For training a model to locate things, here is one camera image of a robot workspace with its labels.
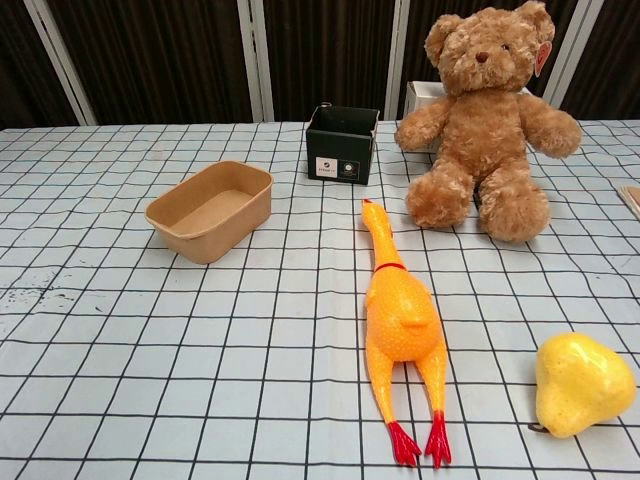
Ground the brown plush teddy bear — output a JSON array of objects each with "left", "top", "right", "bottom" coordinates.
[{"left": 393, "top": 0, "right": 584, "bottom": 245}]

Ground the yellow rubber chicken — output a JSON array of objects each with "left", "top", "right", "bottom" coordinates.
[{"left": 360, "top": 198, "right": 452, "bottom": 470}]

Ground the yellow toy pear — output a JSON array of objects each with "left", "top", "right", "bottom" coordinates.
[{"left": 534, "top": 333, "right": 638, "bottom": 440}]

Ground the black open cardboard box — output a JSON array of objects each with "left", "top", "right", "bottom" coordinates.
[{"left": 305, "top": 103, "right": 381, "bottom": 186}]

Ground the brown kraft paper tray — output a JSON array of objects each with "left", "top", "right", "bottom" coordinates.
[{"left": 144, "top": 159, "right": 275, "bottom": 266}]

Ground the white cardboard box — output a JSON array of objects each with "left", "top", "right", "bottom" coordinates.
[{"left": 403, "top": 80, "right": 532, "bottom": 154}]

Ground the white black-checked tablecloth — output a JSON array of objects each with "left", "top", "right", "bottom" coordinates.
[{"left": 0, "top": 118, "right": 640, "bottom": 480}]

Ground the brown cardboard sheet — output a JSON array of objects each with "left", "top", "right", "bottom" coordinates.
[{"left": 618, "top": 185, "right": 640, "bottom": 221}]

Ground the white screen frame post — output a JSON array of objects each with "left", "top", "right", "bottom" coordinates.
[
  {"left": 383, "top": 0, "right": 412, "bottom": 121},
  {"left": 22, "top": 0, "right": 97, "bottom": 126},
  {"left": 235, "top": 0, "right": 275, "bottom": 123},
  {"left": 542, "top": 0, "right": 590, "bottom": 101}
]

